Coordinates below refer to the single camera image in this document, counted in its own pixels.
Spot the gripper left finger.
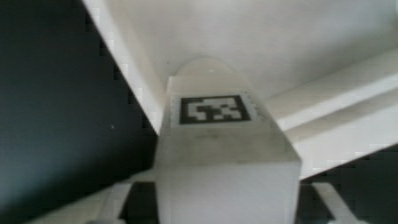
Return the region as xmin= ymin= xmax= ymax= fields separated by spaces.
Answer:
xmin=87 ymin=181 xmax=160 ymax=224

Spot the white table leg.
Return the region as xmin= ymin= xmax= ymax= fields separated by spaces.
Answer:
xmin=155 ymin=58 xmax=302 ymax=224

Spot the white square tabletop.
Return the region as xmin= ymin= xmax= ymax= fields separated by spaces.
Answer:
xmin=82 ymin=0 xmax=398 ymax=176

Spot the white U-shaped obstacle fence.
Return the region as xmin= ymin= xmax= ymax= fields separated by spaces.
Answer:
xmin=23 ymin=170 xmax=155 ymax=224

